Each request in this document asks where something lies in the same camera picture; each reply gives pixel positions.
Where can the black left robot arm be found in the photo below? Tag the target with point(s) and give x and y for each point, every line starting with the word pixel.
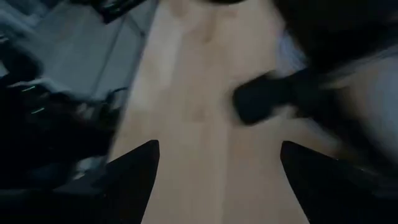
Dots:
pixel 62 130

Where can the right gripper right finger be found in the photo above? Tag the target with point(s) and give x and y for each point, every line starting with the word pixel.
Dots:
pixel 335 193

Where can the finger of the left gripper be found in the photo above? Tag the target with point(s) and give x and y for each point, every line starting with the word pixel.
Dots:
pixel 267 96

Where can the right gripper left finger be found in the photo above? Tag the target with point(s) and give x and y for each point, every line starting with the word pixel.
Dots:
pixel 133 186

